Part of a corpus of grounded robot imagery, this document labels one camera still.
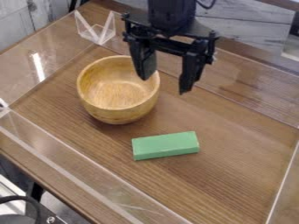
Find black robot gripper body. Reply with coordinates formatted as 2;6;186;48
122;0;219;64

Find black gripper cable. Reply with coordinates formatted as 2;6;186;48
195;0;218;10

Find black cable on floor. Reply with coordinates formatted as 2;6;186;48
0;195;43;224

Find clear acrylic corner bracket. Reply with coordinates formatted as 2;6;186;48
74;10;117;46

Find black table leg frame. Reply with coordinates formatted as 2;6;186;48
25;182;69;224

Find clear acrylic tray wall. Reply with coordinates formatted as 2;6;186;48
0;16;299;224

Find green rectangular block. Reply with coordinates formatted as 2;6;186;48
133;131;201;161

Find brown wooden bowl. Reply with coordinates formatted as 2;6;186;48
77;55;161;125

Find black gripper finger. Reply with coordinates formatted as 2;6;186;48
179;52;206;94
129;41;157;81

